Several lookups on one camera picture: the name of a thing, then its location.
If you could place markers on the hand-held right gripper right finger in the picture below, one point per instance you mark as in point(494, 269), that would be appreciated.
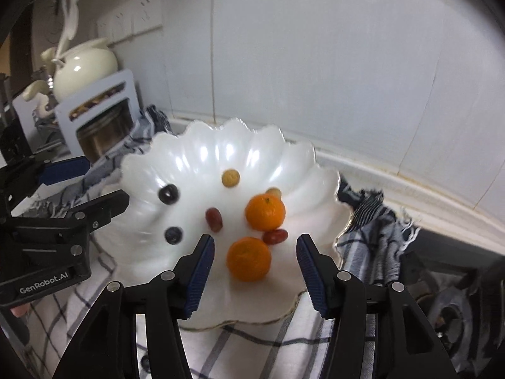
point(311, 276)

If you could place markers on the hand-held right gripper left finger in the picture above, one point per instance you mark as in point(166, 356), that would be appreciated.
point(199, 280)

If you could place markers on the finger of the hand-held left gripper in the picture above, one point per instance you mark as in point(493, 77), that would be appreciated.
point(65, 170)
point(102, 207)

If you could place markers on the dark blueberry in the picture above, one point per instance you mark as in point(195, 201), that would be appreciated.
point(173, 235)

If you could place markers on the red grape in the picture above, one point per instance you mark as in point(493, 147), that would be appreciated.
point(214, 219)
point(275, 236)

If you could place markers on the orange mandarin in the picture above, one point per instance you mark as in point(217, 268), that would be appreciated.
point(265, 211)
point(249, 259)

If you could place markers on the small yellow longan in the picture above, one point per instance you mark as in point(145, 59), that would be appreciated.
point(274, 192)

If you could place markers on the large yellow longan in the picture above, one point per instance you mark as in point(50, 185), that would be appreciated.
point(230, 178)

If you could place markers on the white scalloped ceramic bowl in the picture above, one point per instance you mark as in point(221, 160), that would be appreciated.
point(244, 154)

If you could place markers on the person's left hand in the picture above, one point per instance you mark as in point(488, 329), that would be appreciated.
point(19, 311)

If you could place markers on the white dish rack panel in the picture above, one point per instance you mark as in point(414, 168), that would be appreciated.
point(65, 126)

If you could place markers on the cream ceramic utensil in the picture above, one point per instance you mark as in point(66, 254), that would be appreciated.
point(35, 94)

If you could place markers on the checked white cloth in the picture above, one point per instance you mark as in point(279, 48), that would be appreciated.
point(256, 351)

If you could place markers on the cream ceramic teapot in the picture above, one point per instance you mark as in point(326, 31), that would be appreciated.
point(85, 71)

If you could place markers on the black gas stove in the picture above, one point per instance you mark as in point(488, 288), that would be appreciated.
point(446, 312)

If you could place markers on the white hanging utensil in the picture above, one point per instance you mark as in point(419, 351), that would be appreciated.
point(70, 15)

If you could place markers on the white wall socket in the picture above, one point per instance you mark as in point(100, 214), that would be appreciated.
point(114, 25)
point(146, 10)

